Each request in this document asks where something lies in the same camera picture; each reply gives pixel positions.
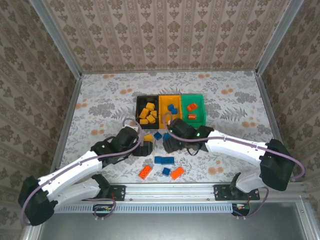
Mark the long yellow lego brick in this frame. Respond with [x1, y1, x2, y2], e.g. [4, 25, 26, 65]
[138, 107, 151, 120]

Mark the green plastic bin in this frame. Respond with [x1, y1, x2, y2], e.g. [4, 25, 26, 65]
[180, 93, 207, 127]

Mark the yellow plastic bin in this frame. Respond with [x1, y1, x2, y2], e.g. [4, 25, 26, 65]
[158, 94, 183, 129]

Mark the black plastic bin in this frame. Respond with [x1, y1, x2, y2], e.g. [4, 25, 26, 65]
[135, 94, 161, 130]

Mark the grey metal sheet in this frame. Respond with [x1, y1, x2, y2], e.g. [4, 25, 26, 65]
[37, 201, 310, 240]

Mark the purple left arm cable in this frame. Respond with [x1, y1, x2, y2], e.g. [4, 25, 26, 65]
[19, 117, 145, 226]

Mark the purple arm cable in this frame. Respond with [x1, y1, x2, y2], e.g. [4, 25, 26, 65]
[19, 117, 145, 226]
[162, 111, 306, 182]

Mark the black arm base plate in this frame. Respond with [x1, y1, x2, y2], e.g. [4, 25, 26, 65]
[213, 184, 261, 202]
[80, 184, 127, 202]

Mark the aluminium mounting rail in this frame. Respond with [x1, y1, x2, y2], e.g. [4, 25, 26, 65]
[109, 182, 307, 202]

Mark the aluminium frame side rail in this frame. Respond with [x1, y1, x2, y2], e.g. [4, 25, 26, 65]
[49, 74, 83, 171]
[254, 71, 305, 186]

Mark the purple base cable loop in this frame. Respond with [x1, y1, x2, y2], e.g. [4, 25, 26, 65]
[233, 186, 271, 221]
[93, 197, 118, 221]

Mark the black wire connector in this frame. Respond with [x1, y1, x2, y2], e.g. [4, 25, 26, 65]
[93, 203, 113, 214]
[232, 202, 251, 216]

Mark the grey slotted cable duct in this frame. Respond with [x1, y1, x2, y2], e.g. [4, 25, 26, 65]
[53, 202, 235, 214]

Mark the aluminium frame cross rail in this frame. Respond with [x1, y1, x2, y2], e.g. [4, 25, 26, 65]
[79, 69, 260, 75]

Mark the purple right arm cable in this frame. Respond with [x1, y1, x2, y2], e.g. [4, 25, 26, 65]
[162, 111, 306, 182]

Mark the aluminium frame bar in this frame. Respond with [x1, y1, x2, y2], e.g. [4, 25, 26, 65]
[294, 199, 318, 240]
[19, 222, 47, 240]

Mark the aluminium frame post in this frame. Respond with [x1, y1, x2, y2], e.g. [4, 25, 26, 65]
[255, 0, 305, 76]
[28, 0, 83, 78]

